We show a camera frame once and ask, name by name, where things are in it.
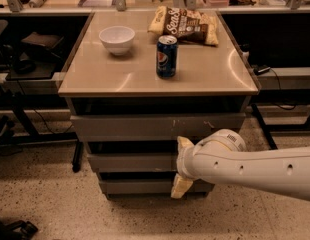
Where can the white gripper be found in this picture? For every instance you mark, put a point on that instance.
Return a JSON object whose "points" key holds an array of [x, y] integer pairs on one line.
{"points": [[183, 162]]}

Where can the grey top drawer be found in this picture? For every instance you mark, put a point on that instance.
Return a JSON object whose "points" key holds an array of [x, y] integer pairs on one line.
{"points": [[158, 127]]}

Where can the blue pepsi can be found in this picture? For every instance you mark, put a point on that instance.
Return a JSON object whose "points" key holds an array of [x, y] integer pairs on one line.
{"points": [[166, 56]]}

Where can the black table leg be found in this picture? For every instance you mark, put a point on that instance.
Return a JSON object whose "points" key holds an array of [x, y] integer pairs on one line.
{"points": [[264, 127], [77, 158]]}

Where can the black table leg right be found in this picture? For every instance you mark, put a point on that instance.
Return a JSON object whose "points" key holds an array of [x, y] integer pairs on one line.
{"points": [[264, 127]]}

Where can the white bowl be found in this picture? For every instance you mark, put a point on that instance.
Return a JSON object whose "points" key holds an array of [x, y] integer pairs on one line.
{"points": [[117, 39]]}

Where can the grey drawer cabinet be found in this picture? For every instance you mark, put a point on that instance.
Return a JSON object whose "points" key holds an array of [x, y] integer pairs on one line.
{"points": [[209, 80]]}

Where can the brown chip bag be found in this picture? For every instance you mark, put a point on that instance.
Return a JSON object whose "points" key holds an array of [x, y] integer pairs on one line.
{"points": [[188, 25]]}

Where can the grey drawer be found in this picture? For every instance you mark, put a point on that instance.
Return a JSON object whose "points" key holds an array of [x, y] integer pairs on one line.
{"points": [[121, 187], [132, 162], [158, 127]]}

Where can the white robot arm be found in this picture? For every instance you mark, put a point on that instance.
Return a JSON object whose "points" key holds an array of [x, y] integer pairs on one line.
{"points": [[222, 158]]}

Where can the black table leg left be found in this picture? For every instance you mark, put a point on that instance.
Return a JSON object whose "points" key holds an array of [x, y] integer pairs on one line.
{"points": [[77, 158]]}

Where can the grey bottom drawer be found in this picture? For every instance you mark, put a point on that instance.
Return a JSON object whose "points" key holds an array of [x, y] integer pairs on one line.
{"points": [[121, 187]]}

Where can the black object floor corner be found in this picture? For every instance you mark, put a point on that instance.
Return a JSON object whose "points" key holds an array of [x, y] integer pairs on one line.
{"points": [[19, 230]]}

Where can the black power adapter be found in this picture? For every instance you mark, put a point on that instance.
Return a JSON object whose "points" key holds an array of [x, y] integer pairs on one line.
{"points": [[259, 70]]}

